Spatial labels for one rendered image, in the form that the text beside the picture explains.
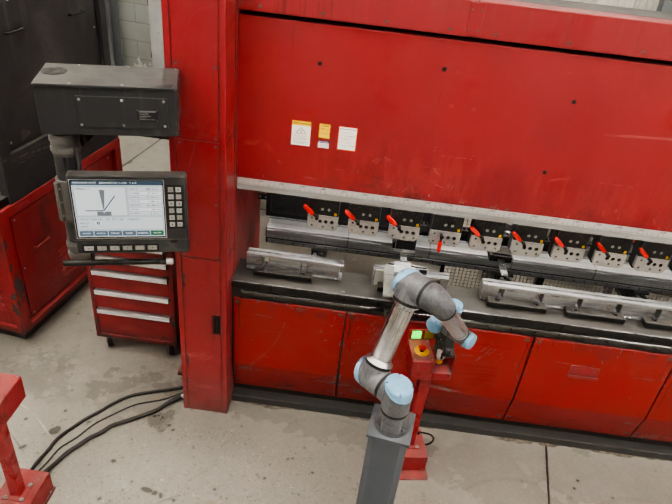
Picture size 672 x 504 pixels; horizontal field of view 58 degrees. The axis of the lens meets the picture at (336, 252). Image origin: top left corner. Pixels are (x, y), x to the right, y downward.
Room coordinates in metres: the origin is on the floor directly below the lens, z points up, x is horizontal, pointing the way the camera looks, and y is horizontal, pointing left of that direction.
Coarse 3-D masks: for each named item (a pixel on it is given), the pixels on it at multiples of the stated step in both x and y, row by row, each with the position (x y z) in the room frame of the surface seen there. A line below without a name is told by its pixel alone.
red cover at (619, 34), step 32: (256, 0) 2.56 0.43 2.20; (288, 0) 2.55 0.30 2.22; (320, 0) 2.55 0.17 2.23; (352, 0) 2.55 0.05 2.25; (384, 0) 2.54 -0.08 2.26; (416, 0) 2.54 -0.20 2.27; (448, 0) 2.54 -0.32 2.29; (480, 0) 2.54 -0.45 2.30; (448, 32) 2.53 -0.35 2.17; (480, 32) 2.53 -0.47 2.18; (512, 32) 2.53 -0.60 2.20; (544, 32) 2.52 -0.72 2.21; (576, 32) 2.52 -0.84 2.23; (608, 32) 2.52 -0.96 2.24; (640, 32) 2.51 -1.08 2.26
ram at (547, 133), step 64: (256, 64) 2.58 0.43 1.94; (320, 64) 2.57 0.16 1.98; (384, 64) 2.56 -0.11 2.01; (448, 64) 2.55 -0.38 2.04; (512, 64) 2.54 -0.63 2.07; (576, 64) 2.54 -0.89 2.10; (640, 64) 2.53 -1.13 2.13; (256, 128) 2.58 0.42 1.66; (384, 128) 2.56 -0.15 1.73; (448, 128) 2.55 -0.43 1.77; (512, 128) 2.54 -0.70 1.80; (576, 128) 2.53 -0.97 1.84; (640, 128) 2.52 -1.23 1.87; (384, 192) 2.56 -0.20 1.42; (448, 192) 2.55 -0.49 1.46; (512, 192) 2.54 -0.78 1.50; (576, 192) 2.53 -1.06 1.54; (640, 192) 2.52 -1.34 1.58
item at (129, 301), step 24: (168, 264) 2.74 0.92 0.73; (96, 288) 2.76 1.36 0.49; (120, 288) 2.76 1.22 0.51; (144, 288) 2.75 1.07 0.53; (168, 288) 2.75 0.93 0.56; (96, 312) 2.74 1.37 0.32; (120, 312) 2.74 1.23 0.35; (144, 312) 2.75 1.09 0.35; (168, 312) 2.75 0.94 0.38; (120, 336) 2.75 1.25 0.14; (144, 336) 2.75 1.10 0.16; (168, 336) 2.75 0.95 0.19
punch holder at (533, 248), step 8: (520, 232) 2.53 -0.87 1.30; (528, 232) 2.53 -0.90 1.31; (536, 232) 2.53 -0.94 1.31; (544, 232) 2.53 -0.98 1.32; (512, 240) 2.54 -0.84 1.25; (528, 240) 2.53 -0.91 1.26; (536, 240) 2.53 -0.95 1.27; (544, 240) 2.53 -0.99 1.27; (512, 248) 2.53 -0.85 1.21; (520, 248) 2.53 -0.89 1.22; (528, 248) 2.54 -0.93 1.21; (536, 248) 2.54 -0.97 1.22; (528, 256) 2.53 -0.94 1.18; (536, 256) 2.53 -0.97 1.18
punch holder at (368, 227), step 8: (352, 208) 2.56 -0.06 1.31; (360, 208) 2.56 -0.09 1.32; (368, 208) 2.56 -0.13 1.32; (376, 208) 2.55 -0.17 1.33; (360, 216) 2.56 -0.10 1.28; (368, 216) 2.56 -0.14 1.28; (376, 216) 2.55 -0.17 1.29; (352, 224) 2.56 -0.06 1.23; (360, 224) 2.55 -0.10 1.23; (368, 224) 2.55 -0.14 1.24; (376, 224) 2.55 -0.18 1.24; (352, 232) 2.56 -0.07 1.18; (360, 232) 2.55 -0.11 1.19; (368, 232) 2.55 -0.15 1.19; (376, 232) 2.55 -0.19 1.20
